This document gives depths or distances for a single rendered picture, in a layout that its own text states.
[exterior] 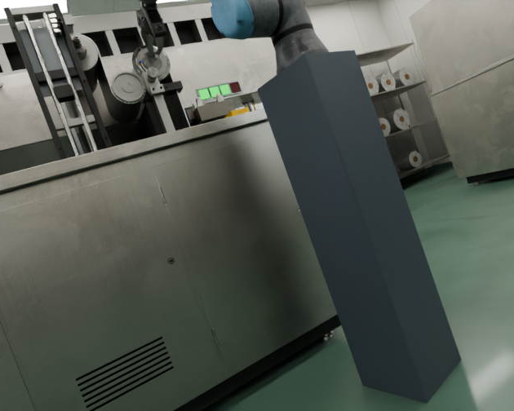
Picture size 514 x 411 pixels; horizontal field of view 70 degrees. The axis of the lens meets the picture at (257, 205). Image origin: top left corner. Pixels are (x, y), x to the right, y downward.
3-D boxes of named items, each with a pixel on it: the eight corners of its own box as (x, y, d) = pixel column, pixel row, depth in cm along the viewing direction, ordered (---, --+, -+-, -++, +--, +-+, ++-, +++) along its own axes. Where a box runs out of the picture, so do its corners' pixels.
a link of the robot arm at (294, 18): (322, 22, 99) (305, -27, 98) (286, 23, 91) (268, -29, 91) (294, 46, 109) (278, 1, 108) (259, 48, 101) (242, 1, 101)
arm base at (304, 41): (342, 54, 99) (330, 19, 99) (304, 57, 90) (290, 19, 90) (304, 79, 111) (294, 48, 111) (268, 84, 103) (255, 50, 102)
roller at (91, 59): (64, 73, 133) (50, 37, 132) (68, 99, 156) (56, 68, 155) (104, 67, 139) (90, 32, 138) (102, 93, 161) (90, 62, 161)
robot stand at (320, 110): (462, 360, 102) (355, 49, 99) (427, 404, 90) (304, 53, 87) (398, 349, 118) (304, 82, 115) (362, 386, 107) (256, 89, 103)
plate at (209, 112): (201, 121, 147) (196, 106, 147) (180, 146, 184) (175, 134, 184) (237, 112, 154) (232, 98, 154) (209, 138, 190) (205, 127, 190)
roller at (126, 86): (117, 103, 138) (106, 73, 138) (114, 125, 162) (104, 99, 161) (148, 98, 143) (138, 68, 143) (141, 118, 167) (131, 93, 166)
